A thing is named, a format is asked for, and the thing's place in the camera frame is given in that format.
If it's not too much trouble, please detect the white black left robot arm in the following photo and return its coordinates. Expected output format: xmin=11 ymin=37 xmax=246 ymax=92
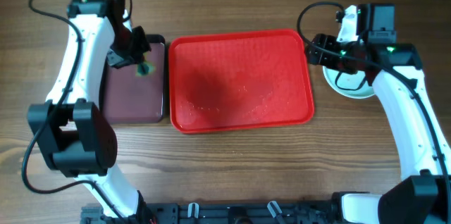
xmin=27 ymin=0 xmax=156 ymax=223

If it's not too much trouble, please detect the black tray with water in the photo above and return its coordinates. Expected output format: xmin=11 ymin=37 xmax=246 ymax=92
xmin=102 ymin=35 xmax=166 ymax=124

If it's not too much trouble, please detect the red plastic tray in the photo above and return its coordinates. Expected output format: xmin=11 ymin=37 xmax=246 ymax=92
xmin=168 ymin=29 xmax=314 ymax=134

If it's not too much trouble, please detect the mint green rimmed plate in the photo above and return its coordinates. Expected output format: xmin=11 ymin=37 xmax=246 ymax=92
xmin=323 ymin=67 xmax=374 ymax=99

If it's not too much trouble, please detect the green yellow sponge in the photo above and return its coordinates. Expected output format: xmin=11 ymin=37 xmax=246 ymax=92
xmin=136 ymin=61 xmax=155 ymax=77

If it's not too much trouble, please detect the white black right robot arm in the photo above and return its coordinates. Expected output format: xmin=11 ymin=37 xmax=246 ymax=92
xmin=304 ymin=4 xmax=450 ymax=223

